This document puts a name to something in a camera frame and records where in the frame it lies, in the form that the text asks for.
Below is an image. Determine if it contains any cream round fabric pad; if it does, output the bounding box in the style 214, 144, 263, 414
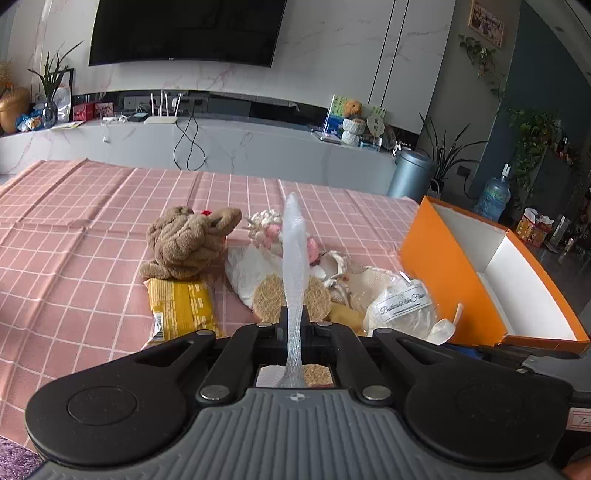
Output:
345, 267, 409, 313

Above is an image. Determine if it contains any brown knotted plush toy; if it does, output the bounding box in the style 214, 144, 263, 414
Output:
139, 207, 242, 281

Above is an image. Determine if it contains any white tissue paper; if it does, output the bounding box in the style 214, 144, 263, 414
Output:
224, 244, 283, 308

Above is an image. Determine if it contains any pink white crochet item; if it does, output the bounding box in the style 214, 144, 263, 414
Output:
243, 209, 320, 264

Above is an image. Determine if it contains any clear bubble plastic bag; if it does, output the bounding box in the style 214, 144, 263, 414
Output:
277, 193, 310, 389

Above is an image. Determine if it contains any yellow snack packet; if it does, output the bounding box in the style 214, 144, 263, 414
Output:
144, 278, 224, 346

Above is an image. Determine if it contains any orange cardboard box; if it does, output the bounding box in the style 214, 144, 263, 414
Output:
399, 197, 590, 354

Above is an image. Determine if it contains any purple fuzzy rug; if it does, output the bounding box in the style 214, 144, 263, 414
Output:
0, 437, 43, 480

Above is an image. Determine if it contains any white labelled pouch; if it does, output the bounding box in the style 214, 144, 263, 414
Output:
363, 277, 438, 339

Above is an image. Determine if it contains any pink checkered tablecloth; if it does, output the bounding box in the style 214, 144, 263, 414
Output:
1, 160, 418, 445

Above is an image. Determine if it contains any colourful gift box on floor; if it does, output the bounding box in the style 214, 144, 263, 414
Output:
516, 208, 554, 248

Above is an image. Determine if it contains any white shell fabric piece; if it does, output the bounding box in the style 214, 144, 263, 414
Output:
311, 250, 351, 305

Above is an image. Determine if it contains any blue water jug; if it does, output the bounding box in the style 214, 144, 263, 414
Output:
474, 164, 511, 222

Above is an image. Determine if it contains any grey metal trash bin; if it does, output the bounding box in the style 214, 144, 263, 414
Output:
387, 149, 437, 203

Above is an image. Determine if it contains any tall floor plant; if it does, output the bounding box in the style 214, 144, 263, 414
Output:
419, 114, 488, 198

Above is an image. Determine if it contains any trailing plant on cabinet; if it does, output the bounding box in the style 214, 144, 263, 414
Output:
508, 108, 562, 208

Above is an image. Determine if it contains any white wifi router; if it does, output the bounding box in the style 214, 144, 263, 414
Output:
144, 90, 182, 125

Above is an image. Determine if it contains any red box on console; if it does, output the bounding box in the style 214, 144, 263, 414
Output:
72, 102, 95, 122

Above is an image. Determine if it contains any white marble tv console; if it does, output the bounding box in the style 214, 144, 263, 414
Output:
1, 118, 396, 195

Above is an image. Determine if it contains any teddy bear on stand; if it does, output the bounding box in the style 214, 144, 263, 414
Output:
341, 100, 366, 147

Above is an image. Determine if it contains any gold acorn vase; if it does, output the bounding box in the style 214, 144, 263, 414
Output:
0, 87, 31, 134

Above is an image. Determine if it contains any green plant in glass vase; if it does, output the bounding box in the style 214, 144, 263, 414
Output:
28, 42, 82, 129

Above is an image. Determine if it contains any hanging vine plant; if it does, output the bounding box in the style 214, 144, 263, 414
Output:
459, 35, 506, 103

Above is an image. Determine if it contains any black power cable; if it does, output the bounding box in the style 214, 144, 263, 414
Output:
172, 115, 208, 173

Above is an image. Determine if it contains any framed wall picture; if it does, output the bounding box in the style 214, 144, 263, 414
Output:
468, 1, 505, 48

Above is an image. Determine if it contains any black wall television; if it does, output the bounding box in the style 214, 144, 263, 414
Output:
89, 0, 287, 67

